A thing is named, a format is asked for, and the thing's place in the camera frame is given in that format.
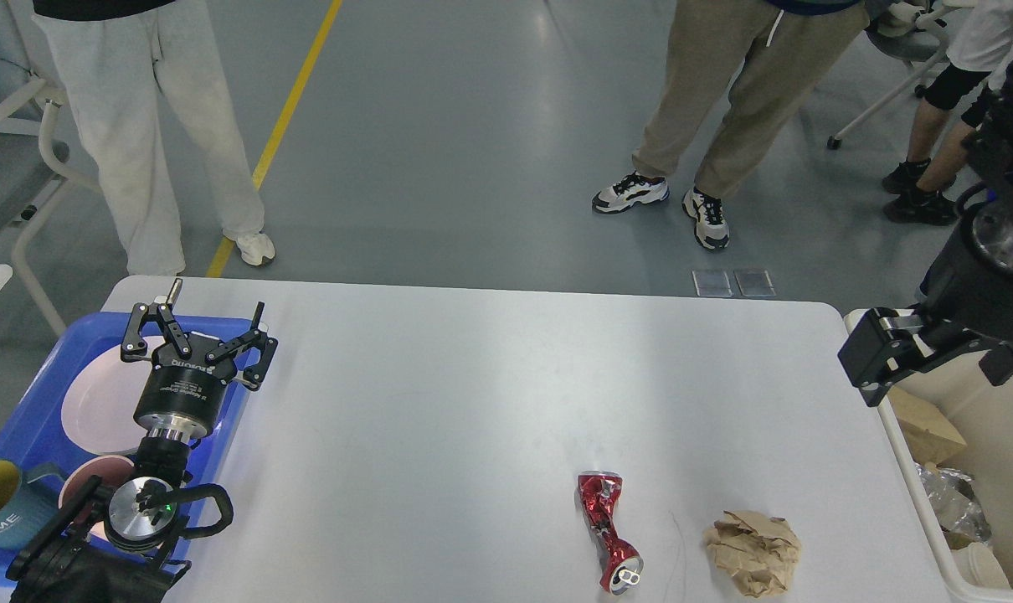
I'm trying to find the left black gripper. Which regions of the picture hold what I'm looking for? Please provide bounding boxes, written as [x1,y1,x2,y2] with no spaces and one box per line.
[121,277,280,445]

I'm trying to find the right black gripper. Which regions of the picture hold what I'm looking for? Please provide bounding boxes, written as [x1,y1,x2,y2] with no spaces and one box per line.
[838,201,1013,408]

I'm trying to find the brown paper bag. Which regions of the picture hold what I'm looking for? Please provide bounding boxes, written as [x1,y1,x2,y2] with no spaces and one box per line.
[887,387,967,465]

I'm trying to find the pink plate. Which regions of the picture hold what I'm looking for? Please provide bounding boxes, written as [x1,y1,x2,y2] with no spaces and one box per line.
[61,346,152,456]

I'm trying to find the pink mug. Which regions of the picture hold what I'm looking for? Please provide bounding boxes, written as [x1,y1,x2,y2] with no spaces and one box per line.
[58,455,139,541]

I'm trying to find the brown paper ball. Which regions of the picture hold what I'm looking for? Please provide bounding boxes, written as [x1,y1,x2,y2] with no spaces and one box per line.
[704,510,804,598]

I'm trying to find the crushed red can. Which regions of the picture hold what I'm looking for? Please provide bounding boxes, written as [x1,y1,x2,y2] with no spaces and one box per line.
[577,471,644,596]

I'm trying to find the white paper cup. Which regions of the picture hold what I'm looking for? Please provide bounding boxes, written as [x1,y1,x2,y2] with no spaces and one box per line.
[951,542,1011,590]

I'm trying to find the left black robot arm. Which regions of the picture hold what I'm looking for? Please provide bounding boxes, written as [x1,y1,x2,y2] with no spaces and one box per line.
[6,279,278,602]

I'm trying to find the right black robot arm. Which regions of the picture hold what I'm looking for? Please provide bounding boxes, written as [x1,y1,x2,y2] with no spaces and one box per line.
[838,61,1013,407]

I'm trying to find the white plastic bin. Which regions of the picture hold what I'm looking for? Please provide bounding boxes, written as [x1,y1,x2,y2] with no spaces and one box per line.
[877,352,1013,602]

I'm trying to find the floor outlet plates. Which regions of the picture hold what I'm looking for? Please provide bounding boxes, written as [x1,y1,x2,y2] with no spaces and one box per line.
[692,270,777,298]

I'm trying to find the teal mug yellow inside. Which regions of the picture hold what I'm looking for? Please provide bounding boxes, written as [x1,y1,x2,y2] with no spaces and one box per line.
[0,459,68,552]

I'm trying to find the person in white trousers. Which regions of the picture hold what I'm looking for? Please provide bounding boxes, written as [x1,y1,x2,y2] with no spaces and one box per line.
[33,1,276,276]

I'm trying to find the person in black shorts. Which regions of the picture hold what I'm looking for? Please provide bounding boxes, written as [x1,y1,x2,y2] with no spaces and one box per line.
[882,1,1013,226]

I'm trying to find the white office chair right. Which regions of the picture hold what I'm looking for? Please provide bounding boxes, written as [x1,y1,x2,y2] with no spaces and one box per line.
[825,1,977,152]

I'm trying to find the grey office chair left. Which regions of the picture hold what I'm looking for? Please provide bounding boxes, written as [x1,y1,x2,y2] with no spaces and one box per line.
[0,1,100,336]

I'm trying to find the person in khaki trousers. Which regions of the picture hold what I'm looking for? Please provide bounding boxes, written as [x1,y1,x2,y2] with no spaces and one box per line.
[592,1,872,251]

